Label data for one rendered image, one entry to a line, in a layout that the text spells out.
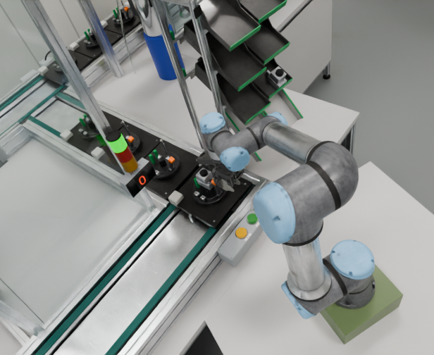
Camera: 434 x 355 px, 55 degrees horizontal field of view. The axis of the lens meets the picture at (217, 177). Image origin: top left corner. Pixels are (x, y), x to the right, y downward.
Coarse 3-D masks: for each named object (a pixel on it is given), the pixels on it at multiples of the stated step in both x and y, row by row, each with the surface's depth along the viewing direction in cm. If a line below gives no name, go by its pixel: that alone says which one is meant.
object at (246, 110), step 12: (204, 72) 149; (204, 84) 155; (228, 84) 156; (252, 84) 154; (228, 96) 155; (240, 96) 155; (252, 96) 156; (264, 96) 154; (228, 108) 153; (240, 108) 153; (252, 108) 154; (264, 108) 153
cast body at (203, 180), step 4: (204, 168) 156; (200, 172) 154; (204, 172) 154; (208, 172) 155; (196, 176) 156; (200, 176) 154; (204, 176) 154; (208, 176) 154; (212, 176) 156; (200, 180) 156; (204, 180) 153; (208, 180) 155; (200, 184) 158; (204, 184) 156; (208, 184) 155; (212, 184) 156; (208, 188) 156
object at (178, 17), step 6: (168, 6) 240; (174, 6) 236; (180, 6) 233; (168, 12) 243; (174, 12) 240; (180, 12) 237; (186, 12) 233; (174, 18) 244; (180, 18) 241; (186, 18) 237; (174, 24) 248; (180, 24) 244; (174, 30) 253
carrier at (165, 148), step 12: (168, 144) 185; (156, 156) 176; (180, 156) 178; (192, 156) 177; (156, 168) 174; (168, 168) 172; (180, 168) 174; (192, 168) 173; (156, 180) 173; (168, 180) 171; (180, 180) 170; (156, 192) 169; (168, 192) 168
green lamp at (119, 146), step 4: (120, 136) 128; (120, 140) 128; (124, 140) 130; (112, 144) 128; (116, 144) 128; (120, 144) 129; (124, 144) 130; (112, 148) 129; (116, 148) 129; (120, 148) 129; (124, 148) 130; (116, 152) 131
